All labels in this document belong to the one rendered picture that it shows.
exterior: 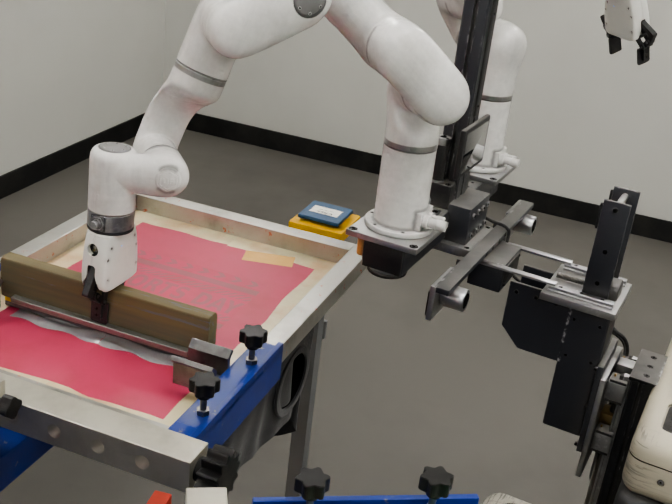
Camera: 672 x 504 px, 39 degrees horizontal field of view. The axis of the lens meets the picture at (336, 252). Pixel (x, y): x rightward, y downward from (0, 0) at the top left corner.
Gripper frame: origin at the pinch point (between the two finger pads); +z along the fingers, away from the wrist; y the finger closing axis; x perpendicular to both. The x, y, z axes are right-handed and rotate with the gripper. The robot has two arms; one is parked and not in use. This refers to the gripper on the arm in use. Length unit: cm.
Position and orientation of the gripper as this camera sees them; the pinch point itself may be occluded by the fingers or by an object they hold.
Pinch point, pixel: (106, 306)
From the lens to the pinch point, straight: 166.1
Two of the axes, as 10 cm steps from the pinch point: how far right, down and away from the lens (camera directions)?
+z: -1.4, 9.0, 4.1
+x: -9.2, -2.7, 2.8
